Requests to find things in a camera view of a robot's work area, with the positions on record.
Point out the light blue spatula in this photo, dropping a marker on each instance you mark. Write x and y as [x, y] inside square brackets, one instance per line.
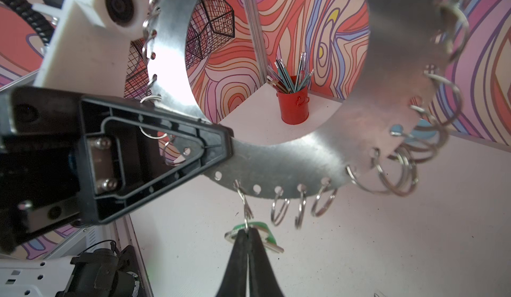
[426, 135]

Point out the aluminium frame post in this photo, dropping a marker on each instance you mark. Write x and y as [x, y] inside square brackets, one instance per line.
[256, 32]

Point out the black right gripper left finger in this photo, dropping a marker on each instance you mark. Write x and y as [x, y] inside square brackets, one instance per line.
[234, 281]

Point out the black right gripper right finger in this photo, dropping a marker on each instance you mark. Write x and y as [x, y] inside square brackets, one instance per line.
[262, 280]

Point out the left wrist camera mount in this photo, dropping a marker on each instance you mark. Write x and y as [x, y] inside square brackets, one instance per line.
[89, 50]

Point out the red metal pencil bucket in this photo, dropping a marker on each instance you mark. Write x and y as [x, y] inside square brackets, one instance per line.
[294, 107]

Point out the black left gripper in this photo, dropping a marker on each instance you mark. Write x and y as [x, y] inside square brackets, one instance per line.
[128, 154]

